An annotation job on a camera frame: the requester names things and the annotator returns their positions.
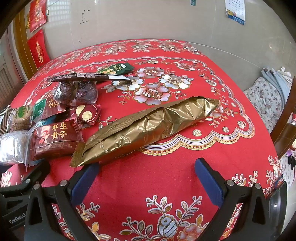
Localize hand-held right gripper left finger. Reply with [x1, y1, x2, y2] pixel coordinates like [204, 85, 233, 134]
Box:
[24, 162, 100, 241]

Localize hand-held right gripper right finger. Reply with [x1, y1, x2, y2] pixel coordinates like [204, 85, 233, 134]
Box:
[194, 158, 273, 241]

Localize striped cardboard box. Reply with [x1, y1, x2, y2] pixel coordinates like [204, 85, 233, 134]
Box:
[0, 105, 13, 136]

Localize wall calendar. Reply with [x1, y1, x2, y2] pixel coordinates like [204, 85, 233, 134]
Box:
[225, 0, 245, 25]

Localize long gold foil packet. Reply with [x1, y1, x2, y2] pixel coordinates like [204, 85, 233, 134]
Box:
[70, 96, 220, 167]

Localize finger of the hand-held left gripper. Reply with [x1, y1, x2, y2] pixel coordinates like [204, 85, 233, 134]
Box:
[0, 160, 51, 197]

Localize clear bag of dates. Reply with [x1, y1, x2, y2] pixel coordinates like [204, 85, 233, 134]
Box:
[54, 81, 99, 105]

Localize maroon snack packet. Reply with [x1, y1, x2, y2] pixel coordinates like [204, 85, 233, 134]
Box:
[29, 121, 84, 164]
[46, 97, 70, 117]

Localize dark green snack packet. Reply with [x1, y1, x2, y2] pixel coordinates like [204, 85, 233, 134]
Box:
[97, 62, 135, 76]

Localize red floral tablecloth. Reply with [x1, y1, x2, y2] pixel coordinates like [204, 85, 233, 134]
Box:
[0, 39, 287, 241]

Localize green-edged snack packet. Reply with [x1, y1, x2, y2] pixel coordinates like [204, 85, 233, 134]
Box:
[6, 105, 34, 133]

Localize long dark brown packet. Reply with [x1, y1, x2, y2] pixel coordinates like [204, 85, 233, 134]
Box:
[47, 72, 133, 84]

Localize teal snack packet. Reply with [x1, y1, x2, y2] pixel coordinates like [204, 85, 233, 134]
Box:
[36, 117, 55, 127]

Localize wooden chair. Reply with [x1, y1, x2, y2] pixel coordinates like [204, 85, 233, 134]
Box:
[269, 76, 296, 160]

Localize black glossy object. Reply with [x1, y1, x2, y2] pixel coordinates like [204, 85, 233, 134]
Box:
[269, 181, 287, 234]

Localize silver clear packet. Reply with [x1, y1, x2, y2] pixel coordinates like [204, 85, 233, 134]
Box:
[0, 130, 31, 165]

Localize wooden door frame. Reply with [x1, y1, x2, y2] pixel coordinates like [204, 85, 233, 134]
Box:
[13, 8, 35, 78]

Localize grey folded clothes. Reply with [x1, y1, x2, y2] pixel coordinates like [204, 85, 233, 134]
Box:
[261, 66, 293, 102]

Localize wooden slatted panel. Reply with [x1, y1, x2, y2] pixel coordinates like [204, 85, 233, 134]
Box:
[0, 65, 26, 109]

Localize red round candy wrapper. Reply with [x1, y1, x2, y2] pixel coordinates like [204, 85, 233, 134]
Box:
[75, 104, 102, 130]

